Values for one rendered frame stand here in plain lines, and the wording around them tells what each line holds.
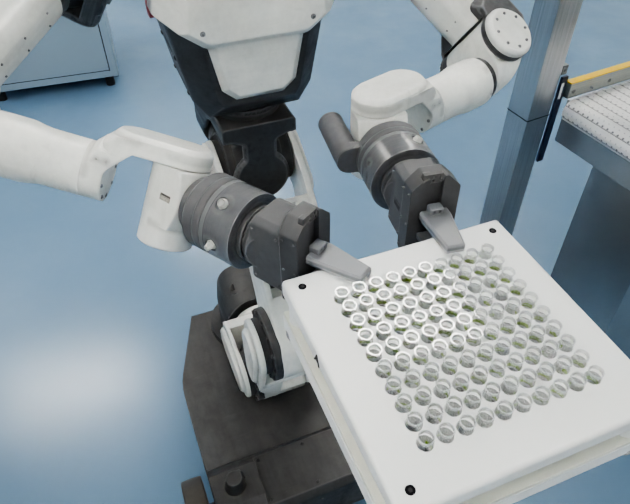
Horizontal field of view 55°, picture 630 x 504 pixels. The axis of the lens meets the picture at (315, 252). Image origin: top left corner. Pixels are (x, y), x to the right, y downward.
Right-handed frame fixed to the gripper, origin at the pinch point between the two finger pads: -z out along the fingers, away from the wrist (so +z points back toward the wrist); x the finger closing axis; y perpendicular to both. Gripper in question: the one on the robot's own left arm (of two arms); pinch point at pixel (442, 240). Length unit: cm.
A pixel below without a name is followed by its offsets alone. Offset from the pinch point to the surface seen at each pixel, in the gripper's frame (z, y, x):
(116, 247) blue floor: 133, 57, 104
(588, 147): 46, -55, 26
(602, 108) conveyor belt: 48, -57, 18
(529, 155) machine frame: 53, -47, 31
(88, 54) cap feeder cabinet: 255, 65, 83
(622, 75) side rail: 56, -66, 16
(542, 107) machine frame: 53, -46, 19
